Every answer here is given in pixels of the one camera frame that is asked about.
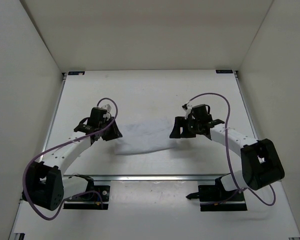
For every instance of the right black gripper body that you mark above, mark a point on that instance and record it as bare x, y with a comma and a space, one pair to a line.
193, 126

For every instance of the white skirt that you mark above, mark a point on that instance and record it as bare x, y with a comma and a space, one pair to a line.
145, 137

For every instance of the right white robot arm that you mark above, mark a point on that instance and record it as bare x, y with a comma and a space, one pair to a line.
260, 162

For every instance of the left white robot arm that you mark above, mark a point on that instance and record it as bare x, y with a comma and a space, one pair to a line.
45, 181

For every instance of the right blue corner label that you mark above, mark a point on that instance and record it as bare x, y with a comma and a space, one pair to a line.
224, 71

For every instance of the blue corner label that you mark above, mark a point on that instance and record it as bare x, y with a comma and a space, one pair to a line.
76, 73
224, 71

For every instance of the left blue corner label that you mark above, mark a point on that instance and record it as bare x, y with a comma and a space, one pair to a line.
76, 73

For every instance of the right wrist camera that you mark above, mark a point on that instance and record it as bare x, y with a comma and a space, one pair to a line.
187, 108

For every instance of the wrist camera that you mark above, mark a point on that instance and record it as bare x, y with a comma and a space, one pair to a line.
107, 107
187, 108

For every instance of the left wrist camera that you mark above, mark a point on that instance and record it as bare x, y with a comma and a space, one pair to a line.
107, 107

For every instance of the aluminium front rail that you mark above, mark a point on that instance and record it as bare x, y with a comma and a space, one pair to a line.
155, 178

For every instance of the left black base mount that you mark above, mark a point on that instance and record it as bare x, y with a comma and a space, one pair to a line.
91, 201

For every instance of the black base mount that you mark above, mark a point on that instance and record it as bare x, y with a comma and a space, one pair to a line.
213, 199
91, 201

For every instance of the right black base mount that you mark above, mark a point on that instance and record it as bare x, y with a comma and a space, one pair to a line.
213, 199

